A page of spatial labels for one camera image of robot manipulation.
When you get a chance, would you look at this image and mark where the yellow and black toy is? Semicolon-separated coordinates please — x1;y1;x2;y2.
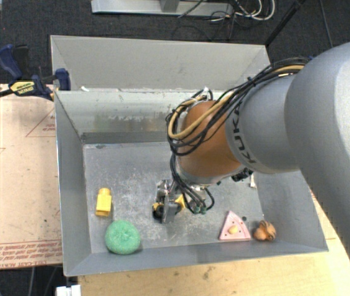
152;194;186;220

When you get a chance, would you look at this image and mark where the grey metal bin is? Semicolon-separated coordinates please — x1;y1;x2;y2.
50;35;329;278

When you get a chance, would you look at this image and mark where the green round sponge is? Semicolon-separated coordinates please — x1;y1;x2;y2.
104;220;142;256

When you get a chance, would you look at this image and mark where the pink triangular toy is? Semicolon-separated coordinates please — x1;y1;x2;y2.
218;210;252;242

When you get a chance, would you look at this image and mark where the yellow toy block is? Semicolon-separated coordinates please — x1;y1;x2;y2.
95;187;113;218

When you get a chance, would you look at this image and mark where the black cylinder on white bracket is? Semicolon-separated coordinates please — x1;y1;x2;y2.
230;167;257;189

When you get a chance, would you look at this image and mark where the orange striped toy animal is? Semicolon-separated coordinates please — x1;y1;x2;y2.
252;220;277;243

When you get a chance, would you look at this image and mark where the brown cardboard board red print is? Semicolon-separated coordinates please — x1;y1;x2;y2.
0;83;64;271

